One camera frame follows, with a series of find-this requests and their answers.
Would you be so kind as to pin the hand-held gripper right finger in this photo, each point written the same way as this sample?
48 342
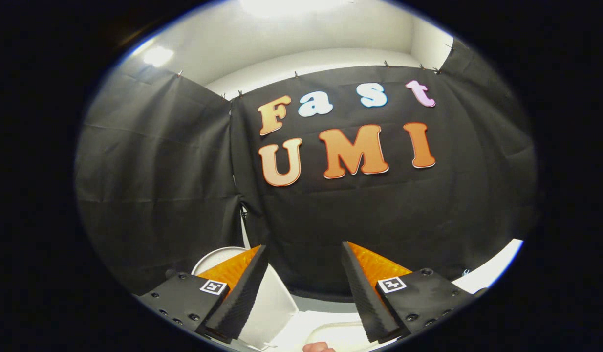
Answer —
365 293

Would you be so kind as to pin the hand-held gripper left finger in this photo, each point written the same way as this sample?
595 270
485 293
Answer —
243 293

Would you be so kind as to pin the white toilet lid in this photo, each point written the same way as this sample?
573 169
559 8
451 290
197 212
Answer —
274 313

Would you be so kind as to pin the black backdrop cloth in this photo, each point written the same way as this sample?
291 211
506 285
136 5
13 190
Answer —
331 220

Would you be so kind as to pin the white drawer cabinet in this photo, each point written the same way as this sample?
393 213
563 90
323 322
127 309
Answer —
492 269

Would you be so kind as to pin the small ceiling light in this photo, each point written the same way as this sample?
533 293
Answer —
158 56

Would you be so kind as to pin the large ceiling light panel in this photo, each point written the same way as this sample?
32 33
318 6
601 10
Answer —
291 6

